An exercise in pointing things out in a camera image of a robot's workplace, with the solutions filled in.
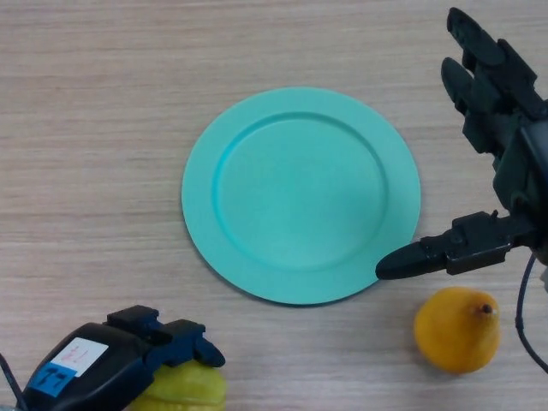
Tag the yellow-green starfruit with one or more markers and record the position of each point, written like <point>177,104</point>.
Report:
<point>188,389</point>

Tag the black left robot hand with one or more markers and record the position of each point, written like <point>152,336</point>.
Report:
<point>103,368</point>

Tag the orange-yellow pear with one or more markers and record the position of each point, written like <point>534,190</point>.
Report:
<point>456,334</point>

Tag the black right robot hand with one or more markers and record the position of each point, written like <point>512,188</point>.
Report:
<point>522,171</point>

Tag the teal round plate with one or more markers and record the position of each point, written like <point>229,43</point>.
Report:
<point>299,197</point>

